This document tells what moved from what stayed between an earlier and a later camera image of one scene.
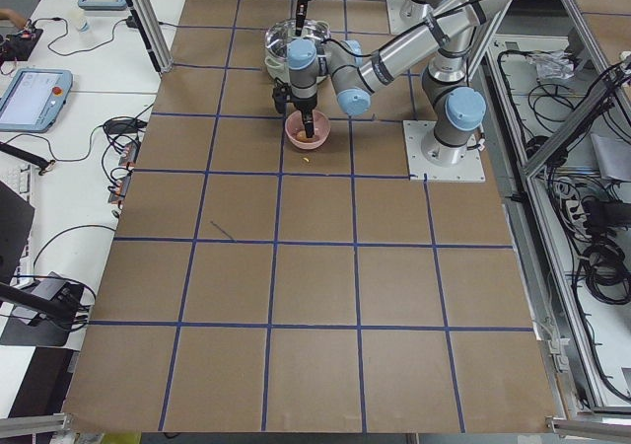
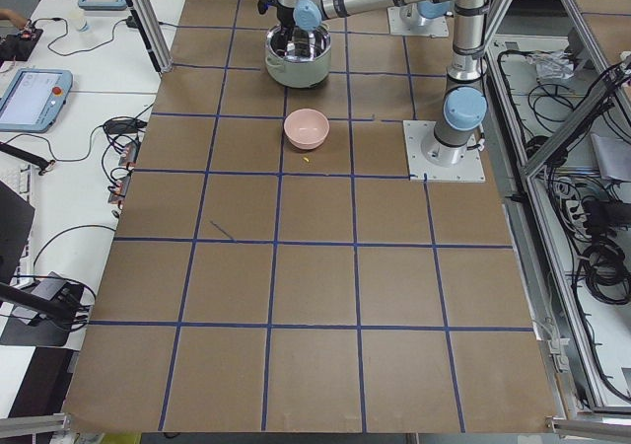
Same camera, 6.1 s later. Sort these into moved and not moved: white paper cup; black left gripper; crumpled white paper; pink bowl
Moved: black left gripper
Not moved: white paper cup; crumpled white paper; pink bowl
